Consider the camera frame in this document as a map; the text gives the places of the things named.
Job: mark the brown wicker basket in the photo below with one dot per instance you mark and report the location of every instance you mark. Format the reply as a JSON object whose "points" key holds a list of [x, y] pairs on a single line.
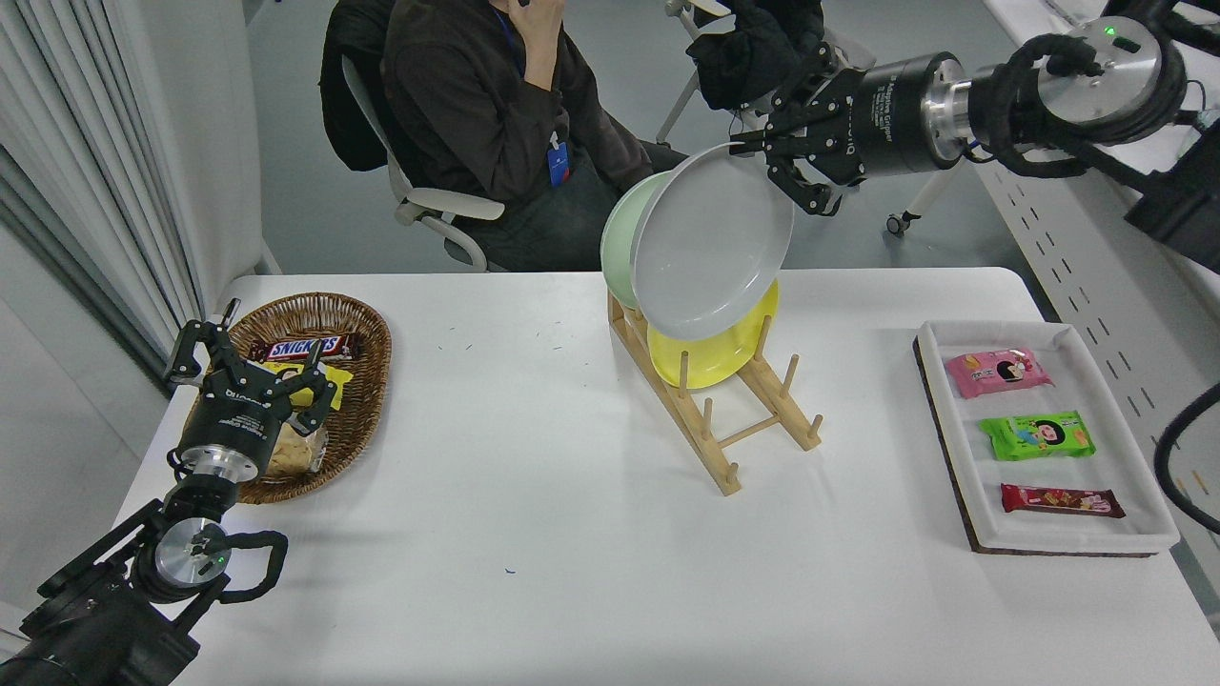
{"points": [[367, 400]]}

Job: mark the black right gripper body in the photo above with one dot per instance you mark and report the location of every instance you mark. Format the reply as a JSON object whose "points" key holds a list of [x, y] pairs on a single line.
{"points": [[891, 114]]}

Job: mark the Snickers chocolate bar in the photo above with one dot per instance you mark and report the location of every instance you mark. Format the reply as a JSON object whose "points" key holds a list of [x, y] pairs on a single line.
{"points": [[305, 348]]}

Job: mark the white office chair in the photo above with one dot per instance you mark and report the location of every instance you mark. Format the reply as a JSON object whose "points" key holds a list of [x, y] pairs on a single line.
{"points": [[448, 203]]}

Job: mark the person's hand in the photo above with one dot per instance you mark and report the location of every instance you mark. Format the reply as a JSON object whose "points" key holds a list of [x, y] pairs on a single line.
{"points": [[538, 29]]}

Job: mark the wooden plate rack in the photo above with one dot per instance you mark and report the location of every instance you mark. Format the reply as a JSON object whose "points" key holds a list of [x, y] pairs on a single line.
{"points": [[729, 476]]}

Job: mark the yellow snack packet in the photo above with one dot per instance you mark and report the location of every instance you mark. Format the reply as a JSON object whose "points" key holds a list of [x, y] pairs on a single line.
{"points": [[339, 381]]}

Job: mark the pale green plate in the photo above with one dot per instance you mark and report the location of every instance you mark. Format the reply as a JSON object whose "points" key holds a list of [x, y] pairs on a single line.
{"points": [[620, 248]]}

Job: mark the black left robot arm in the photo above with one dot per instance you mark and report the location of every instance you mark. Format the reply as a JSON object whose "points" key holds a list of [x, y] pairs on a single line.
{"points": [[86, 629]]}

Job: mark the grey plate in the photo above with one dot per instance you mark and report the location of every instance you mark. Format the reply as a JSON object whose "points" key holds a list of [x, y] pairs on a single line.
{"points": [[710, 248]]}

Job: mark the black jacket on grey chair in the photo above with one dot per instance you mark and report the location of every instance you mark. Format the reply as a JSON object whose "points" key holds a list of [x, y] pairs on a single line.
{"points": [[743, 57]]}

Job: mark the clear bag of crackers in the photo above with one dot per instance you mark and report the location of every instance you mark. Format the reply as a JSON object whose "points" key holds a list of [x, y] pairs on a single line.
{"points": [[295, 455]]}

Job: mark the person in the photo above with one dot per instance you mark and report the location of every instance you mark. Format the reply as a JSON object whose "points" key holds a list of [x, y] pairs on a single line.
{"points": [[457, 124]]}

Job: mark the white curtain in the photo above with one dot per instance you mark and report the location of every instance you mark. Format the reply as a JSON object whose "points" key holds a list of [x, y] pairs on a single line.
{"points": [[57, 114]]}

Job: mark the red snack bar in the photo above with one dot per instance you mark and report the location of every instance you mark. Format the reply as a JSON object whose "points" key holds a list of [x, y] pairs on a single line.
{"points": [[1063, 500]]}

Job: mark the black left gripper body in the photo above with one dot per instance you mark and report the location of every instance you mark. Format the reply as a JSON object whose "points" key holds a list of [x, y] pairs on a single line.
{"points": [[238, 419]]}

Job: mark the pink snack packet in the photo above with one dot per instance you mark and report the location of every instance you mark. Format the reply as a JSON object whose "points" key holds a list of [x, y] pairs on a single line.
{"points": [[996, 373]]}

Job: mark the yellow plate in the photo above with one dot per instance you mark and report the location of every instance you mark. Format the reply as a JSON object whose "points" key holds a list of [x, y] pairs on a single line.
{"points": [[705, 362]]}

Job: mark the white rectangular tray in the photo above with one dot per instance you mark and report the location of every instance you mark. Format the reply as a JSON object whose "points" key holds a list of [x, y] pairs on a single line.
{"points": [[1134, 476]]}

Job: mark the green snack packet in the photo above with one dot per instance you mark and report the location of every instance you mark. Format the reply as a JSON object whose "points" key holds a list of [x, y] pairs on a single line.
{"points": [[1039, 436]]}

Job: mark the grey chair with castors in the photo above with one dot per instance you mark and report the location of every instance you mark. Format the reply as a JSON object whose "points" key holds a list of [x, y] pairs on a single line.
{"points": [[681, 107]]}

